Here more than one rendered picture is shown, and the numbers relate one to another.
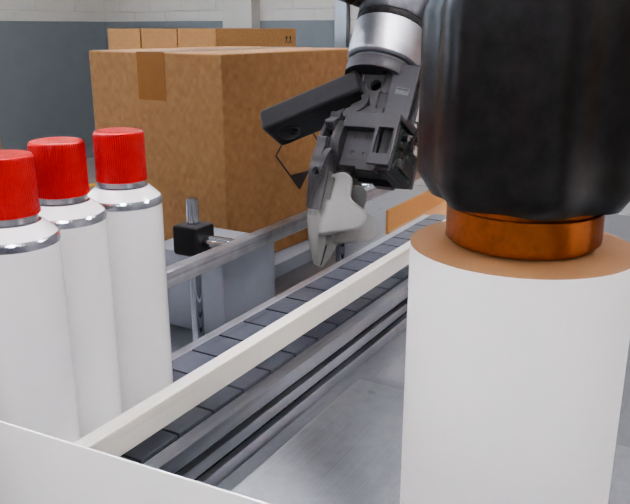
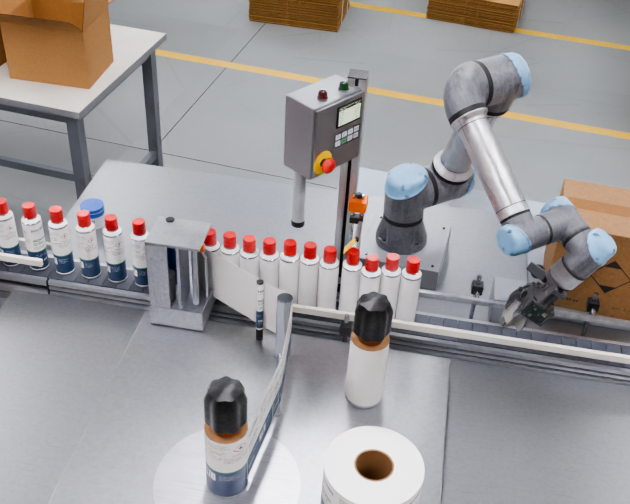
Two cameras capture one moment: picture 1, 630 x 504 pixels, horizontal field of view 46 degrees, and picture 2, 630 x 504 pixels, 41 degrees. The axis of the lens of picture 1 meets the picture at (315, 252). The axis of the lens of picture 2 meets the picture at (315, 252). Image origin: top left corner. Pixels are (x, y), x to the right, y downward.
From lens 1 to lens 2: 1.85 m
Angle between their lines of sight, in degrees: 62
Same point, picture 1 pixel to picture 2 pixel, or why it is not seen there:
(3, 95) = not seen: outside the picture
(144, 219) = (407, 282)
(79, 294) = (383, 288)
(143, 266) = (405, 291)
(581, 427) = (354, 365)
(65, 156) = (389, 262)
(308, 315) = (465, 334)
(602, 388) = (357, 362)
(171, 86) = not seen: hidden behind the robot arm
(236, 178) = not seen: hidden behind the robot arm
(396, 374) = (492, 375)
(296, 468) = (396, 356)
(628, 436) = (488, 437)
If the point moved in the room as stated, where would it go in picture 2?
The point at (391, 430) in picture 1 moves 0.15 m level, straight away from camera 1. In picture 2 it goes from (424, 370) to (480, 362)
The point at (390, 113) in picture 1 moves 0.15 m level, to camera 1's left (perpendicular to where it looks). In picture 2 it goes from (532, 297) to (500, 260)
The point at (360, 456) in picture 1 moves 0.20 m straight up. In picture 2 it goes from (408, 366) to (418, 306)
